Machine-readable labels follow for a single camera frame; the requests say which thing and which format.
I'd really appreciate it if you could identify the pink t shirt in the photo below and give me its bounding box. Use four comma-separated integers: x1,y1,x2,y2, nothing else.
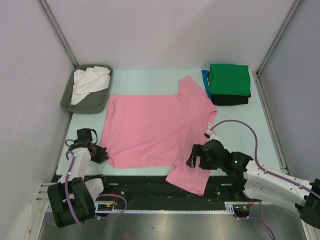
100,76,218,196

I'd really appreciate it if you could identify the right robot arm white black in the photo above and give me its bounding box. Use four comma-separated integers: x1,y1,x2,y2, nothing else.
186,139,320,229

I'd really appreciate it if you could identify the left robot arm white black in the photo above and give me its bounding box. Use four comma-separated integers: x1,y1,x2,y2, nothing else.
47,128,111,228

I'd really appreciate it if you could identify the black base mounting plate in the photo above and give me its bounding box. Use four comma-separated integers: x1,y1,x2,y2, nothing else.
84,174,250,212

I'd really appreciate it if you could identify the grey fabric basket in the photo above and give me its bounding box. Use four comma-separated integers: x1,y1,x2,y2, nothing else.
60,64,114,114

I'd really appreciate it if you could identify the black folded t shirt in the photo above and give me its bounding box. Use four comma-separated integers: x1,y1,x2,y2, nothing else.
210,94,251,106

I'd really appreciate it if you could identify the white t shirt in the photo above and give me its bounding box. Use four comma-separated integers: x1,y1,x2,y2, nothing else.
70,66,111,106

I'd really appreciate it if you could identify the green folded t shirt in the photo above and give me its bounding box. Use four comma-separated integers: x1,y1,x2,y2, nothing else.
208,64,251,97

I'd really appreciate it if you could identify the blue folded t shirt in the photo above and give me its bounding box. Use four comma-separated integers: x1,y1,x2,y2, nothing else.
201,69,211,99

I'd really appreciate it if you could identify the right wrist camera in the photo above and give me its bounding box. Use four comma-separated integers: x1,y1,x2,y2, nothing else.
204,129,221,142

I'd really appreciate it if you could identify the white slotted cable duct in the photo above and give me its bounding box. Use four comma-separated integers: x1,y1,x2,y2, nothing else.
43,201,252,215

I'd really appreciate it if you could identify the left aluminium frame post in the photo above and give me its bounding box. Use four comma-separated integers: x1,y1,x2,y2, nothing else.
37,0,79,68

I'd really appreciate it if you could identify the aluminium frame post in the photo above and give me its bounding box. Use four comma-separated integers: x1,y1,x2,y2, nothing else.
37,0,79,68
255,0,304,77

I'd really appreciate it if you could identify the right aluminium frame post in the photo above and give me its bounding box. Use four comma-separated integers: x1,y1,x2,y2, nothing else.
255,0,304,77

